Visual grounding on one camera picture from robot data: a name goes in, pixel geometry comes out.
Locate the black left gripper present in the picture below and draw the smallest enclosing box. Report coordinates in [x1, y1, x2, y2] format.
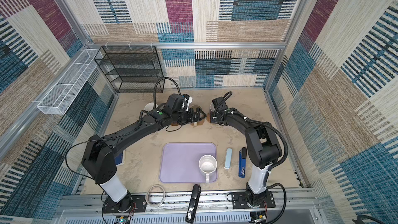
[171, 107, 206, 125]

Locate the beige ceramic mug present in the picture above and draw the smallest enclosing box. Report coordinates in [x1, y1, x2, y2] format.
[192, 105, 207, 127]

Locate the light blue mug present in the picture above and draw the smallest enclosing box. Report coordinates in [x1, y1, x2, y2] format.
[144, 102, 158, 112]

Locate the white mug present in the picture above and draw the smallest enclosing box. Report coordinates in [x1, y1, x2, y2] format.
[199, 155, 218, 183]

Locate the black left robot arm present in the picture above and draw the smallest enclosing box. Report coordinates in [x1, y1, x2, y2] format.
[81, 91, 207, 213]

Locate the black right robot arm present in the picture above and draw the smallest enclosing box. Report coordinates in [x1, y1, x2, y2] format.
[210, 91, 288, 207]

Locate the blue stapler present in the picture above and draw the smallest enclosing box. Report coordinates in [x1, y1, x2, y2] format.
[238, 147, 247, 178]

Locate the lilac plastic tray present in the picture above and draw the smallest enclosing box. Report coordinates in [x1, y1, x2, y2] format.
[159, 143, 217, 184]

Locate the light blue oblong case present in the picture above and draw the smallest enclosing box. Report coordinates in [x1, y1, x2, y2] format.
[224, 148, 232, 170]

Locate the dark blue book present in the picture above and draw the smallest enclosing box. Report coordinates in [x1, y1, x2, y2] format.
[115, 151, 125, 166]

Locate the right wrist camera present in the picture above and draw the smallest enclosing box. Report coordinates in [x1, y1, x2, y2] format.
[212, 97, 228, 113]

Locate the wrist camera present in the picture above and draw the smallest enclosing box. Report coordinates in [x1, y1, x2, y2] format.
[181, 94, 193, 111]
[212, 97, 228, 113]

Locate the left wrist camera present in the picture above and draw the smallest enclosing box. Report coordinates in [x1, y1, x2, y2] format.
[181, 94, 193, 111]

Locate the black wire mesh shelf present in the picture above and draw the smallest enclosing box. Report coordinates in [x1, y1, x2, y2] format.
[94, 46, 164, 93]

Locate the white coiled cable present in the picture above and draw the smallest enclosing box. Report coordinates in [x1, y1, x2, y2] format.
[145, 184, 166, 207]

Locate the white wire mesh basket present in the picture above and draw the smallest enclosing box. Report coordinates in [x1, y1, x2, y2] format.
[37, 49, 98, 115]

